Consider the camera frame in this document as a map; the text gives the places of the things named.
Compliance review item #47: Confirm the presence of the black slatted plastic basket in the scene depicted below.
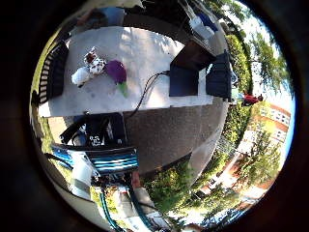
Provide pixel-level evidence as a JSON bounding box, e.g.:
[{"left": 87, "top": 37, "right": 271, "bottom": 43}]
[{"left": 38, "top": 40, "right": 70, "bottom": 104}]

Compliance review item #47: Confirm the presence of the dark open laptop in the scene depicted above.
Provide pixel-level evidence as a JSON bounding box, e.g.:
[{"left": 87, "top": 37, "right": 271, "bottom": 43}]
[{"left": 168, "top": 40, "right": 217, "bottom": 98}]

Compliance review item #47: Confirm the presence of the red object on lawn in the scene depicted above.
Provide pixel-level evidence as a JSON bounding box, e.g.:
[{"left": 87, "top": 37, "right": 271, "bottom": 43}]
[{"left": 240, "top": 92, "right": 265, "bottom": 107}]

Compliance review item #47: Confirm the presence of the spotted dalmatian plush toy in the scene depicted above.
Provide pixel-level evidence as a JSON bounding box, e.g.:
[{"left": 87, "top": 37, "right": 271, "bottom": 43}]
[{"left": 83, "top": 46, "right": 107, "bottom": 77}]

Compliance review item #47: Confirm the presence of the black laptop cable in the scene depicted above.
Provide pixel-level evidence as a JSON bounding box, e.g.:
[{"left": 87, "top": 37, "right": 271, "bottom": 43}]
[{"left": 125, "top": 70, "right": 172, "bottom": 119}]

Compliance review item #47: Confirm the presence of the blue object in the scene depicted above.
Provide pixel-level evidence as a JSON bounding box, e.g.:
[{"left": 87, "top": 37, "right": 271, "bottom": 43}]
[{"left": 197, "top": 12, "right": 219, "bottom": 33}]

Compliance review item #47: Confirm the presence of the white box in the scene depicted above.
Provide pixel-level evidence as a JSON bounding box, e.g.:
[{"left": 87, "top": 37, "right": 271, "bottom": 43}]
[{"left": 188, "top": 14, "right": 216, "bottom": 41}]

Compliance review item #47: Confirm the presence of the teal hose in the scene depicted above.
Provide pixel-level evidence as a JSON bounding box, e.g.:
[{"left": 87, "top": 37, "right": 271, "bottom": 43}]
[{"left": 98, "top": 185, "right": 154, "bottom": 232}]

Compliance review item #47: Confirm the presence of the purple eggplant plush toy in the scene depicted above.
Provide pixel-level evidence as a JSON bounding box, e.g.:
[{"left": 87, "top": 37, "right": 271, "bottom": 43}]
[{"left": 104, "top": 59, "right": 128, "bottom": 99}]

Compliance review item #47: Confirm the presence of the red brick building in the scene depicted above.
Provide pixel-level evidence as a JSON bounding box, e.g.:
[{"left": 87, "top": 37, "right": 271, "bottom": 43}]
[{"left": 236, "top": 102, "right": 293, "bottom": 156}]

